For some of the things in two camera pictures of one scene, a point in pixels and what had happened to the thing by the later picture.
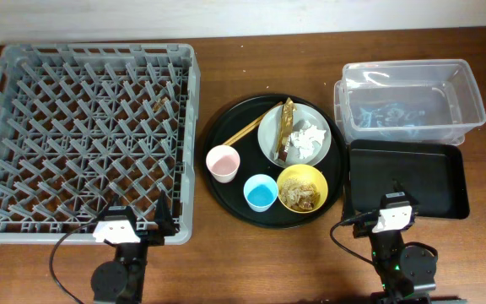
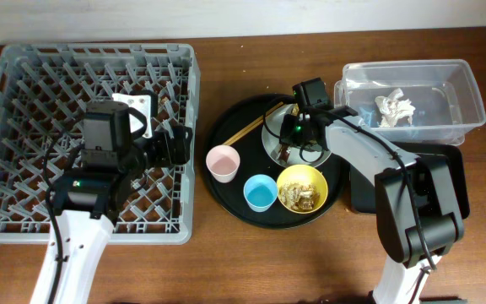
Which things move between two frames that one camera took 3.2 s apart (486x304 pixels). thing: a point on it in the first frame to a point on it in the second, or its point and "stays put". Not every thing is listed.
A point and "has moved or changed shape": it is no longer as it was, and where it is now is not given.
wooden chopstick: (242, 131) stays put
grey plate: (294, 135) stays put
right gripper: (364, 227) to (286, 133)
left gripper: (164, 221) to (166, 155)
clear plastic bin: (423, 100) stays put
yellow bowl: (302, 188) stays put
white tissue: (305, 138) has moved or changed shape
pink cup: (224, 161) stays put
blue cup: (261, 190) stays put
